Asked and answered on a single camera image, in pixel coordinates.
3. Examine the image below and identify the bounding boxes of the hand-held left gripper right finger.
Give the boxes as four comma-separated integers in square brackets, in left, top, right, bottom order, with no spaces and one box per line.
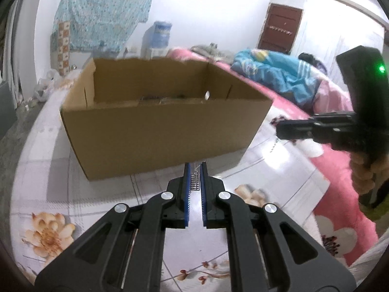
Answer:
[201,161,357,292]

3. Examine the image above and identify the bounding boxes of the blue patterned quilt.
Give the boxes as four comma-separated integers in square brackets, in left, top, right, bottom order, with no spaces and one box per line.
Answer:
[230,49,323,104]

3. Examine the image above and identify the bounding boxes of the white plastic bags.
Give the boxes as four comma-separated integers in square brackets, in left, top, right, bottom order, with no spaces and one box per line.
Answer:
[33,68,66,103]

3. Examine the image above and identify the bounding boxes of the pink floral blanket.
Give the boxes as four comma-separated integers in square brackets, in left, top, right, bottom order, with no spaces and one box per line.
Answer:
[167,48,381,266]

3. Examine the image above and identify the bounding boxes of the blue water jug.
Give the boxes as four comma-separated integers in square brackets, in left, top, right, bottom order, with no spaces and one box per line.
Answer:
[151,21,173,50]

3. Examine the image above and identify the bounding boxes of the grey panel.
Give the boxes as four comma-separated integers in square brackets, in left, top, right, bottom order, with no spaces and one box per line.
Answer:
[0,78,19,141]

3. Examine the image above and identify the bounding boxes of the brown cardboard box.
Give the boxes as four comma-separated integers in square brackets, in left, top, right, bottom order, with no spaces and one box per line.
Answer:
[60,56,273,182]

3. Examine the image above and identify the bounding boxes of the grey patterned pillow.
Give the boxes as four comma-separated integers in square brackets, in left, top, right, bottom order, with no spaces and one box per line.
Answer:
[190,44,235,62]

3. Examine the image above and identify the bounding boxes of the person's right hand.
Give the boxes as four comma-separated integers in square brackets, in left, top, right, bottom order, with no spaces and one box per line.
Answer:
[349,151,384,196]

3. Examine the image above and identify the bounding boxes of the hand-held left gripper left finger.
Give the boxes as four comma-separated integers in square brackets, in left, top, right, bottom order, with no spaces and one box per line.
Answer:
[35,162,192,292]

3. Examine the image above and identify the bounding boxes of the person's white fleece garment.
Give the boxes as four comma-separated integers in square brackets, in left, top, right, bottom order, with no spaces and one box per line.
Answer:
[347,240,389,277]

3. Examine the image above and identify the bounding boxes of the dark cloth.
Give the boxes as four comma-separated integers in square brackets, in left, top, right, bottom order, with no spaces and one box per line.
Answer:
[298,52,327,71]

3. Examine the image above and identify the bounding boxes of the light pink quilt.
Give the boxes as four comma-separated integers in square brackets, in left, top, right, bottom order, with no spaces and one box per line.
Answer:
[312,78,354,120]

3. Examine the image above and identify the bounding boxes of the brown door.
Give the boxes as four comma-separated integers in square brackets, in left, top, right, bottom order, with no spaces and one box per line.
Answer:
[257,3,304,56]

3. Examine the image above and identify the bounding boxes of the teal floral hanging cloth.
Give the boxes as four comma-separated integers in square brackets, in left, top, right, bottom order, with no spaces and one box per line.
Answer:
[50,0,156,77]

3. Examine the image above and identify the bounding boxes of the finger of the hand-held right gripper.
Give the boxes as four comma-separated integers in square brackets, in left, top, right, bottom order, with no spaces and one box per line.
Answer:
[276,118,358,144]
[309,111,357,125]

